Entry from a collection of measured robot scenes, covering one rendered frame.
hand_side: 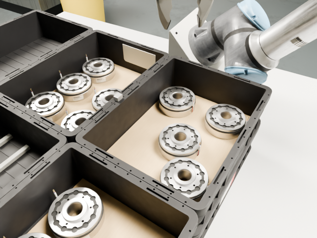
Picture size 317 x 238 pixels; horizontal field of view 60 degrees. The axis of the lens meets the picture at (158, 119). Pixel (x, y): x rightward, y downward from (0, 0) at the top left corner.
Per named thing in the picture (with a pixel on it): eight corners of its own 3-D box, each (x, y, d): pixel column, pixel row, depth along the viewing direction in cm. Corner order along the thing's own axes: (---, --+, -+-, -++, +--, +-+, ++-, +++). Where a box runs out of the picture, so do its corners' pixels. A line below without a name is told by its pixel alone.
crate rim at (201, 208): (201, 221, 46) (202, 214, 45) (73, 146, 58) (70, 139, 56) (271, 95, 70) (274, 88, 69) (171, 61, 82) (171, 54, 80)
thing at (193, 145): (185, 163, 61) (185, 161, 61) (150, 141, 66) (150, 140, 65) (209, 137, 67) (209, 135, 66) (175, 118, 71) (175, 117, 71)
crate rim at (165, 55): (96, 35, 94) (95, 28, 92) (171, 61, 82) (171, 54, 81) (-11, 97, 70) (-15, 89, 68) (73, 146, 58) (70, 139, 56)
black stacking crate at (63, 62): (100, 59, 100) (95, 30, 93) (170, 87, 89) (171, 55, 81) (4, 123, 77) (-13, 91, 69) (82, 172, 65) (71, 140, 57)
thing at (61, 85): (74, 71, 87) (74, 69, 87) (98, 81, 83) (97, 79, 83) (49, 87, 81) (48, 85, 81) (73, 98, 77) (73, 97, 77)
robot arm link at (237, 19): (235, 26, 97) (271, 5, 87) (237, 59, 92) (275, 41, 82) (212, 10, 90) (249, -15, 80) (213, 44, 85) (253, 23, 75)
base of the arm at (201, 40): (201, 21, 102) (223, 6, 95) (221, 56, 105) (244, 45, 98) (181, 34, 92) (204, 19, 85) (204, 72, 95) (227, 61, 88)
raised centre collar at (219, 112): (231, 125, 69) (232, 123, 68) (213, 119, 71) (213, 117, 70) (237, 114, 72) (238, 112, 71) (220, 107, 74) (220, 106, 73)
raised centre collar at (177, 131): (182, 148, 63) (182, 147, 63) (165, 139, 66) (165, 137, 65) (194, 137, 66) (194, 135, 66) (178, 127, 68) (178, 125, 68)
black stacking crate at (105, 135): (195, 243, 53) (201, 215, 45) (83, 173, 65) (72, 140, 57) (261, 122, 77) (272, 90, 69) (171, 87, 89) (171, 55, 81)
